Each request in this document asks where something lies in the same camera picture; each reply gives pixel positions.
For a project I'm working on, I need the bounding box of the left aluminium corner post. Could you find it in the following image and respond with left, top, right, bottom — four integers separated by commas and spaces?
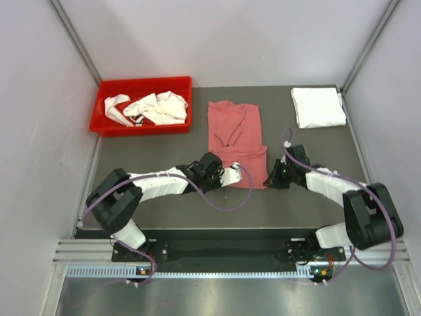
47, 0, 102, 86

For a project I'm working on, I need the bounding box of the red plastic bin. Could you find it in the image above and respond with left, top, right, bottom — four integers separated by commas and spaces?
89, 76, 193, 138

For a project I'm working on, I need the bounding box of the aluminium corner post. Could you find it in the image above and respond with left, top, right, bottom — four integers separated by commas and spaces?
339, 0, 402, 95
47, 0, 102, 86

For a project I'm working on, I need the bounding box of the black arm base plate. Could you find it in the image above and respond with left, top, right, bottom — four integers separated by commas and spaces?
75, 228, 349, 264

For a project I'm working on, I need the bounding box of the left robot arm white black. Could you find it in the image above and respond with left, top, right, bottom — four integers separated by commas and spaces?
86, 152, 242, 261

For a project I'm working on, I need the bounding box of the white and red t shirt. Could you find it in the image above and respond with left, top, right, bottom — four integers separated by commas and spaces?
104, 91, 188, 127

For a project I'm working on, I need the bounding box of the grey slotted cable duct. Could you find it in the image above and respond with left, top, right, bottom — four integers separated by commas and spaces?
66, 265, 332, 280

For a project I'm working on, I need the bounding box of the right aluminium corner post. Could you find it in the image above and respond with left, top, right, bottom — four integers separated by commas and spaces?
339, 0, 402, 95

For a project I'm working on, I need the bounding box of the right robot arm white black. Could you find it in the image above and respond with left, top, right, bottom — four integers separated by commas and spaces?
264, 145, 404, 261

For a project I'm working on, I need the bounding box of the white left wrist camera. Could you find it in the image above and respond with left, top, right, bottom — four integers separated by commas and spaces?
220, 162, 243, 187

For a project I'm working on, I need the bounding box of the pink t shirt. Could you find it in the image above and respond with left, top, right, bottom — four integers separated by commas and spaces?
207, 101, 268, 190

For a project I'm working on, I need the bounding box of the aluminium frame rail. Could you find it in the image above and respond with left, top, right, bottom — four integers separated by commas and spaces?
52, 238, 412, 264

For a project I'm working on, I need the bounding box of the folded white t shirt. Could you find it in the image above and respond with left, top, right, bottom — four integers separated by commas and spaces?
291, 88, 347, 129

